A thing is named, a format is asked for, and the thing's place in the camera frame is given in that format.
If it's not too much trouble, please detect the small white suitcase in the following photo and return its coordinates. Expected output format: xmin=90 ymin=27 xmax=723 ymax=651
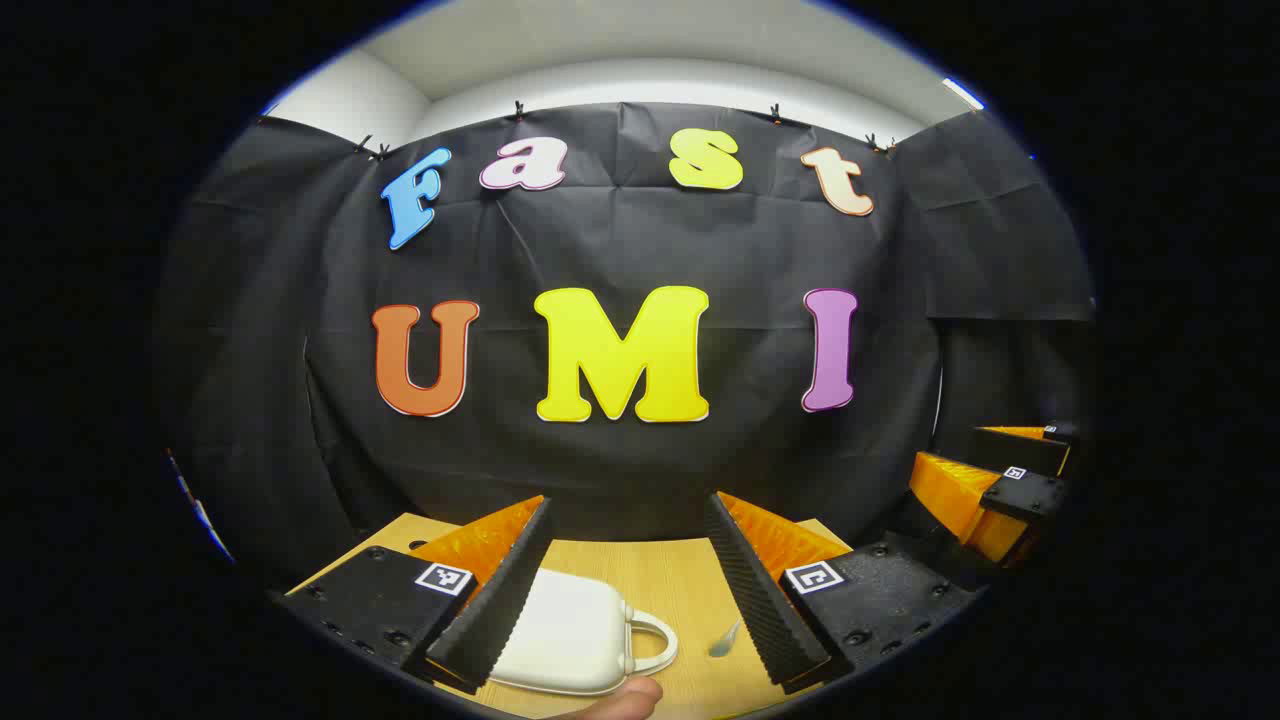
xmin=487 ymin=568 xmax=679 ymax=697

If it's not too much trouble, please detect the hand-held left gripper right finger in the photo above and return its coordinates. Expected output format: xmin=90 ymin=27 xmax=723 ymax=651
xmin=703 ymin=490 xmax=986 ymax=696

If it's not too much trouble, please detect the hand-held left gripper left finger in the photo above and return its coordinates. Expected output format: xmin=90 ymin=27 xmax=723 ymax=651
xmin=272 ymin=495 xmax=554 ymax=696

